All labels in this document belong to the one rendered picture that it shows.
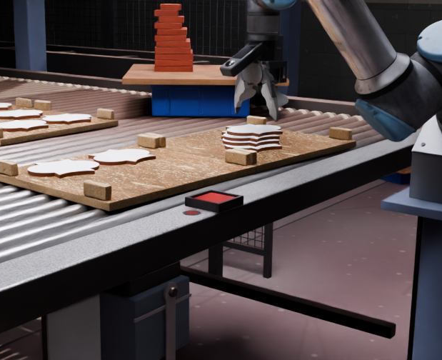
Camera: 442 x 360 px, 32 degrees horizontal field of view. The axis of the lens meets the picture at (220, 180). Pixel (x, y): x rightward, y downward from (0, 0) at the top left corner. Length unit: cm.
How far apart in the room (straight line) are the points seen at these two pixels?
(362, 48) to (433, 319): 63
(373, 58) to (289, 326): 187
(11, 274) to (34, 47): 257
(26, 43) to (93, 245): 246
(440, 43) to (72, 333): 85
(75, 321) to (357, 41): 70
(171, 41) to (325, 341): 130
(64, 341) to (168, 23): 157
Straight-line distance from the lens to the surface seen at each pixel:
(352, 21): 142
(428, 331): 176
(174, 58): 254
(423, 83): 149
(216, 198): 139
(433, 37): 154
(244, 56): 182
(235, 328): 312
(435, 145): 166
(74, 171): 154
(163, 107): 238
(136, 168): 159
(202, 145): 184
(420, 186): 168
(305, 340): 306
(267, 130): 186
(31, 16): 358
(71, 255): 114
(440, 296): 172
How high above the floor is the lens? 128
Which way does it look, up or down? 13 degrees down
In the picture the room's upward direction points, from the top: 1 degrees clockwise
